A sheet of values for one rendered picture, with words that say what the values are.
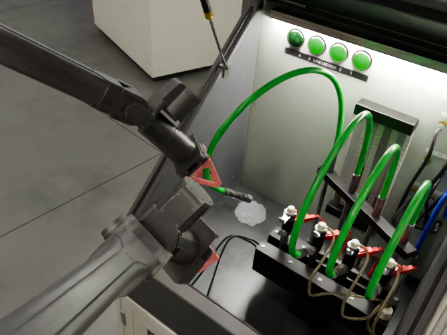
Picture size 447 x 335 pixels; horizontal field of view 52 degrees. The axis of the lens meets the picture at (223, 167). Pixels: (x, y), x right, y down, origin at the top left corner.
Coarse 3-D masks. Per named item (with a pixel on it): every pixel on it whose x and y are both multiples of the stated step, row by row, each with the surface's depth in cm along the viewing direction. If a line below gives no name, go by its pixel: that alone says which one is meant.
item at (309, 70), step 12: (288, 72) 90; (300, 72) 91; (312, 72) 93; (324, 72) 95; (276, 84) 90; (336, 84) 99; (252, 96) 89; (240, 108) 89; (228, 120) 89; (216, 132) 90; (336, 132) 111; (216, 144) 91; (336, 156) 115; (204, 168) 93
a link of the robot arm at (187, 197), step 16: (176, 192) 62; (192, 192) 61; (160, 208) 63; (176, 208) 60; (192, 208) 60; (208, 208) 63; (112, 224) 57; (144, 224) 61; (160, 224) 61; (176, 224) 61; (192, 224) 64; (160, 240) 61
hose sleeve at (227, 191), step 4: (224, 188) 101; (224, 192) 100; (228, 192) 101; (232, 192) 102; (236, 192) 103; (240, 192) 105; (228, 196) 102; (232, 196) 102; (236, 196) 103; (240, 196) 104; (244, 196) 105; (240, 200) 105; (244, 200) 105
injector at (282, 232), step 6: (288, 216) 105; (294, 216) 105; (288, 222) 106; (294, 222) 107; (282, 228) 108; (288, 228) 107; (282, 234) 106; (288, 234) 108; (282, 240) 110; (288, 240) 111; (282, 246) 112
